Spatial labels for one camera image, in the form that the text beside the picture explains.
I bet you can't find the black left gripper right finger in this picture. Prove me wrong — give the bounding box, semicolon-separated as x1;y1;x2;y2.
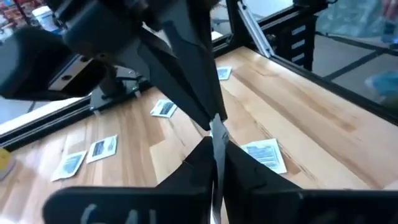
221;140;398;224

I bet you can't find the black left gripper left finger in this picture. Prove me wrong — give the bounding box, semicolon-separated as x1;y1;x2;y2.
42;136;218;224

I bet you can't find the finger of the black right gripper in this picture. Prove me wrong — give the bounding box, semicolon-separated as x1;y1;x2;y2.
160;0;228;122
136;30;215;131

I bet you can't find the square white printed packet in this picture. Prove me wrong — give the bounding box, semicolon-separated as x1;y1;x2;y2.
150;99;178;119
86;134;119;164
208;113;230;224
240;138;288;175
216;65;233;82
50;150;88;183

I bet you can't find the white plastic tub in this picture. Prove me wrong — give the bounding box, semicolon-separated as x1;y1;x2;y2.
30;5;60;32

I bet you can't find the blue plastic object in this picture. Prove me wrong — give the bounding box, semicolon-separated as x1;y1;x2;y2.
364;70;398;105

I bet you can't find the yellow wipes canister white lid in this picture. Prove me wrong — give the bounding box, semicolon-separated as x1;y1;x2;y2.
0;148;16;180

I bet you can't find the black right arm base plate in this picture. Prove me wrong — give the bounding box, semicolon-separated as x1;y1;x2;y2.
89;67;150;110

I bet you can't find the silver metal bracket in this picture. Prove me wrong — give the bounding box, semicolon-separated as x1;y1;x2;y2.
238;0;276;58

